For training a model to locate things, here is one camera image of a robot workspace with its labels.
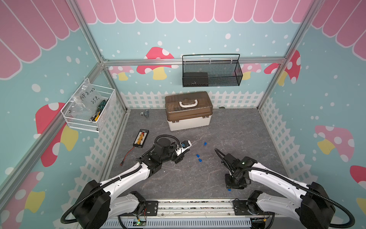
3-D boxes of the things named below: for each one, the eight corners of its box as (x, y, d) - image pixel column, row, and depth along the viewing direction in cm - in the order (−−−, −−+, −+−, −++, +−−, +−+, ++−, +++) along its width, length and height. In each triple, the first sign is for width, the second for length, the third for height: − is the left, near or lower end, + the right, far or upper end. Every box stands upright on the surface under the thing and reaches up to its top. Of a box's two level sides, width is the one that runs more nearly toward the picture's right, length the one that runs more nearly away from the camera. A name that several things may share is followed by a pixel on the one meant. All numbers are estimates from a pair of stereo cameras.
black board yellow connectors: (133, 146, 100) (132, 144, 99) (141, 130, 109) (140, 128, 108) (142, 148, 100) (141, 146, 98) (149, 131, 108) (149, 130, 107)
